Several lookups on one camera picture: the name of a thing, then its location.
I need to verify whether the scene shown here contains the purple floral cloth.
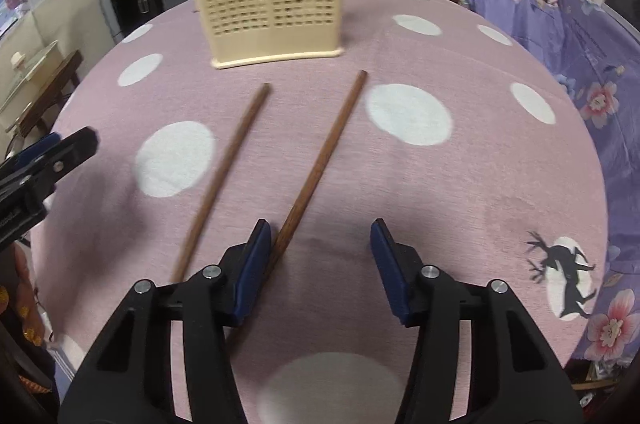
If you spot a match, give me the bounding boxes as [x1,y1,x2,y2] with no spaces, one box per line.
[465,0,639,364]

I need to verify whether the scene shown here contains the pink polka dot tablecloth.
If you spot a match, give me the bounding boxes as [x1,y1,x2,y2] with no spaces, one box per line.
[32,0,606,423]

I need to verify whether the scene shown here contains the brown wooden chopstick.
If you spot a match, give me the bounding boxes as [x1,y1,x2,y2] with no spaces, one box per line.
[170,83,271,283]
[227,70,368,348]

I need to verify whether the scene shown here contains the wooden stool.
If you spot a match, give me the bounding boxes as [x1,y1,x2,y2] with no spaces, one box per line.
[1,42,84,155]

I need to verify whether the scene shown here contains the person's left hand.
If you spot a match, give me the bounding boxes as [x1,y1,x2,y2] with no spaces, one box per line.
[0,243,51,400]

